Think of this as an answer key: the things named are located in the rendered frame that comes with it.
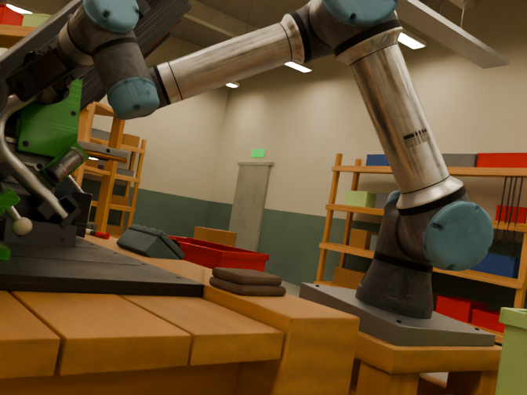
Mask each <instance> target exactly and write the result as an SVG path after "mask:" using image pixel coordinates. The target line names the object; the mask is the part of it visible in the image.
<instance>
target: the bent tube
mask: <svg viewBox="0 0 527 395"><path fill-rule="evenodd" d="M43 93H45V90H44V91H43V92H41V93H39V94H38V95H37V96H35V97H34V98H32V99H30V100H28V101H27V102H22V101H20V99H19V98H18V97H17V95H16V94H15V93H14V94H12V95H11V96H8V102H7V104H6V106H5V109H4V110H3V111H2V113H1V114H0V164H1V163H3V162H5V163H6V164H7V165H8V166H9V167H10V168H11V169H12V170H13V171H14V173H12V174H11V176H12V177H13V178H14V179H15V180H16V181H17V182H18V183H19V184H20V185H21V186H22V187H23V188H24V189H25V190H26V191H27V192H28V193H29V194H30V195H31V196H32V197H33V198H34V199H35V200H36V201H37V202H38V203H39V204H41V203H42V202H45V203H46V204H47V205H48V206H49V207H50V208H51V209H52V210H53V211H54V212H55V214H54V215H53V218H54V219H55V220H56V221H57V222H58V223H59V222H60V221H62V220H63V219H65V218H66V217H67V216H68V215H69V214H70V212H69V211H68V210H67V209H66V208H65V207H64V206H63V204H62V203H61V202H60V201H59V200H58V199H57V198H56V197H55V196H54V195H53V194H52V193H51V192H50V191H49V190H48V189H47V188H46V187H45V186H44V185H43V184H42V183H41V182H40V181H39V180H38V178H37V177H36V176H35V175H34V174H33V173H32V172H31V171H30V170H29V169H28V168H27V167H26V166H25V165H24V164H23V163H22V162H21V161H20V160H19V159H18V158H17V157H16V156H15V155H14V153H13V152H12V151H11V150H10V149H9V147H8V145H7V143H6V141H5V134H4V130H5V124H6V122H7V120H8V118H9V117H10V116H11V115H12V114H13V113H14V112H16V111H18V110H19V109H21V108H23V107H25V106H27V105H28V104H29V103H32V102H34V101H36V100H37V99H38V98H40V97H41V95H42V94H43Z"/></svg>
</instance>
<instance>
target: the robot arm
mask: <svg viewBox="0 0 527 395"><path fill-rule="evenodd" d="M397 4H398V0H311V1H310V2H308V3H307V4H306V5H305V6H304V7H302V8H301V9H298V10H297V11H295V12H292V13H288V14H285V15H284V17H283V19H282V22H280V23H277V24H274V25H271V26H269V27H265V28H262V29H259V30H257V31H253V32H251V33H248V34H244V35H242V36H239V37H237V38H232V39H230V40H227V41H225V42H221V43H219V44H216V45H212V46H210V47H207V48H204V49H201V50H198V51H196V52H193V53H189V54H187V55H184V56H181V57H178V58H176V59H173V60H169V61H166V62H164V63H160V64H157V65H155V66H153V67H149V68H147V65H146V63H145V61H144V58H143V55H142V53H141V51H140V48H139V45H138V43H137V40H136V36H135V34H134V32H133V28H134V27H135V26H136V23H137V21H138V19H139V7H138V5H137V3H136V0H83V3H82V4H81V5H80V6H79V7H78V9H77V10H76V11H75V13H74V14H73V15H72V14H70V15H68V16H67V18H68V19H69V21H68V22H67V23H66V24H65V25H64V27H63V28H62V29H61V31H60V33H59V34H58V35H57V37H56V42H54V43H53V44H50V45H49V46H48V49H44V48H41V49H35V50H33V51H32V52H29V53H28V54H26V56H25V57H24V62H23V68H22V69H20V70H19V71H17V72H16V73H14V74H12V75H11V76H9V77H8V78H7V79H6V80H5V81H6V83H7V84H8V86H9V87H10V88H11V90H13V91H14V93H15V94H16V95H17V97H18V98H19V99H20V101H22V102H27V101H28V100H30V99H32V98H34V97H35V96H37V95H38V94H39V93H41V92H43V91H44V90H45V93H43V94H42V95H41V97H40V98H38V101H39V102H40V103H44V104H54V103H59V102H61V101H62V100H65V99H66V98H68V96H69V94H70V92H69V90H70V89H69V88H70V87H71V82H72V81H74V80H76V79H77V78H78V79H79V80H81V79H83V78H84V77H86V76H88V75H89V74H90V73H91V72H92V71H94V70H95V69H96V70H97V72H98V75H99V77H100V80H101V82H102V85H103V87H104V90H105V93H106V94H107V101H108V103H109V105H110V106H111V107H112V109H113V111H114V114H115V116H116V117H117V118H118V119H120V120H130V119H134V118H144V117H147V116H149V115H151V114H153V113H154V112H155V111H156V110H157V109H159V108H162V107H166V106H168V105H170V104H173V103H177V102H180V101H182V100H185V99H188V98H191V97H193V96H197V95H199V94H202V93H204V92H208V91H210V90H213V89H217V88H219V87H221V86H224V85H228V84H231V83H233V82H236V81H239V80H242V79H244V78H247V77H250V76H253V75H255V74H259V73H261V72H264V71H268V70H270V69H273V68H275V67H279V66H281V65H284V64H286V63H290V62H293V61H294V62H296V63H298V64H302V63H306V62H309V61H312V60H316V59H319V58H322V57H324V56H329V55H332V54H335V57H336V59H337V60H338V61H340V62H342V63H346V64H347V65H348V66H349V67H350V69H351V72H352V74H353V76H354V79H355V82H356V84H357V86H358V89H359V92H360V93H361V96H362V99H363V101H364V104H365V107H366V109H367V111H368V113H369V116H370V118H371V121H372V123H373V126H374V129H375V130H376V134H377V136H378V138H379V141H380V144H381V146H382V148H383V151H384V153H385V155H386V158H387V161H388V163H389V166H390V167H391V171H392V173H393V175H394V178H395V180H396V183H397V185H398V188H399V190H396V191H393V192H392V193H390V195H389V196H388V199H387V203H386V204H385V206H384V214H383V219H382V223H381V227H380V232H379V236H378V240H377V243H376V249H375V253H374V256H373V261H372V263H371V265H370V267H369V268H368V270H367V271H366V273H365V276H364V277H363V278H362V281H361V283H360V284H359V285H358V287H357V291H356V294H355V298H356V299H358V300H360V301H362V302H364V303H367V304H369V305H371V306H374V307H377V308H380V309H382V310H387V311H390V312H392V313H398V314H401V315H405V316H409V317H416V318H422V319H430V318H431V316H432V312H433V309H434V305H433V296H432V287H431V274H432V270H433V267H436V268H438V269H439V270H451V271H462V270H468V269H470V268H472V267H473V266H476V265H477V264H479V263H480V262H481V261H482V260H483V259H484V258H485V256H486V255H487V253H488V250H489V248H490V246H491V245H492V240H493V225H492V220H491V219H490V217H489V215H488V213H487V212H486V211H485V210H484V209H483V208H482V207H480V206H479V205H477V204H475V203H474V202H472V201H470V198H469V197H468V194H467V191H466V189H465V187H464V185H463V182H462V181H461V180H458V179H456V178H453V177H451V176H450V174H449V172H448V169H447V168H446V165H445V162H444V160H443V157H442V154H441V152H440V150H439V148H438V145H437V142H436V140H435V138H434V134H433V132H432V130H431V127H430V124H429V122H428V120H427V116H426V114H425V112H424V110H423V107H422V104H421V102H420V98H419V97H418V94H417V92H416V89H415V86H414V84H413V81H412V79H411V77H410V74H409V71H408V69H407V66H406V65H405V61H404V59H403V56H402V53H401V51H400V49H399V47H398V39H399V37H400V34H401V32H402V26H401V24H400V22H399V19H398V16H397V14H396V12H395V9H396V6H397ZM92 64H93V66H92V67H90V66H91V65H92Z"/></svg>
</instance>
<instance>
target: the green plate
mask: <svg viewBox="0 0 527 395"><path fill-rule="evenodd" d="M69 89H70V90H69V92H70V94H69V96H68V98H66V99H65V100H62V101H61V102H59V103H54V104H42V103H40V102H39V101H38V100H36V101H34V102H32V103H29V104H28V105H27V106H25V107H23V108H21V109H20V118H18V119H17V121H16V133H15V139H17V142H16V151H17V152H21V153H25V154H33V155H37V156H41V157H45V158H52V159H54V158H56V157H57V156H58V155H59V154H61V153H62V152H63V151H64V150H66V149H67V148H68V147H69V146H70V145H71V144H73V143H74V142H75V141H76V142H77V140H78V123H79V114H80V105H81V96H82V79H81V80H79V79H78V78H77V79H76V80H74V81H72V82H71V87H70V88H69Z"/></svg>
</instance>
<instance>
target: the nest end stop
mask: <svg viewBox="0 0 527 395"><path fill-rule="evenodd" d="M81 212H82V211H81V210H80V209H79V208H76V209H73V210H71V211H70V214H69V215H68V216H67V217H66V218H65V219H63V220H62V221H60V222H59V223H58V222H57V221H56V222H55V223H58V224H59V225H60V226H61V227H62V228H65V227H66V226H67V225H68V224H69V223H70V222H71V221H72V220H73V219H75V218H76V217H77V216H78V215H79V214H80V213H81Z"/></svg>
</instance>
